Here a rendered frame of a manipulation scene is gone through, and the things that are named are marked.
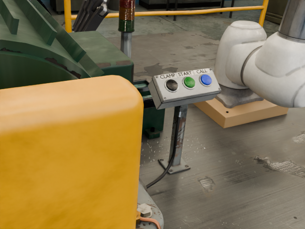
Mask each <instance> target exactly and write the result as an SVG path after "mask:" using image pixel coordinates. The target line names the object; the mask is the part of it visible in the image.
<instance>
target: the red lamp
mask: <svg viewBox="0 0 305 229"><path fill-rule="evenodd" d="M119 6H120V7H123V8H133V7H135V0H119Z"/></svg>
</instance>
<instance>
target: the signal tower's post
mask: <svg viewBox="0 0 305 229"><path fill-rule="evenodd" d="M118 31H120V30H119V29H118ZM134 31H135V29H134ZM134 31H130V32H125V31H120V32H121V51H122V52H123V53H124V54H125V55H127V56H128V57H129V58H130V59H131V48H132V32H134Z"/></svg>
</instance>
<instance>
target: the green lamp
mask: <svg viewBox="0 0 305 229"><path fill-rule="evenodd" d="M134 20H135V19H133V20H121V19H119V25H118V29H119V30H120V31H125V32H130V31H134Z"/></svg>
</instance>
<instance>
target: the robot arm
mask: <svg viewBox="0 0 305 229"><path fill-rule="evenodd" d="M108 3H109V0H83V2H82V5H81V7H80V10H79V12H78V15H77V17H76V20H75V22H74V25H73V27H72V31H73V32H83V31H96V29H97V28H98V27H99V25H100V24H101V22H102V21H103V19H104V18H105V17H106V16H107V15H108V14H109V10H108V9H107V5H108ZM266 38H267V35H266V32H265V30H264V29H263V27H261V26H260V25H259V24H258V23H256V22H253V21H246V20H240V21H235V22H233V23H232V24H231V25H230V26H228V27H227V29H226V30H225V32H224V33H223V35H222V37H221V40H220V43H219V46H218V50H217V54H216V61H215V67H214V72H213V73H214V75H215V77H216V80H217V81H218V84H219V86H220V88H221V92H220V93H219V94H218V95H217V96H216V97H215V99H217V100H218V101H220V102H221V103H222V104H223V105H224V107H226V108H229V109H230V108H233V107H235V106H237V105H242V104H246V103H250V102H254V101H263V100H264V99H265V100H267V101H269V102H271V103H273V104H275V105H278V106H281V107H286V108H302V107H305V0H288V2H287V5H286V8H285V11H284V15H283V18H282V21H281V24H280V27H279V30H278V32H275V33H274V34H272V35H271V36H270V37H268V38H267V39H266Z"/></svg>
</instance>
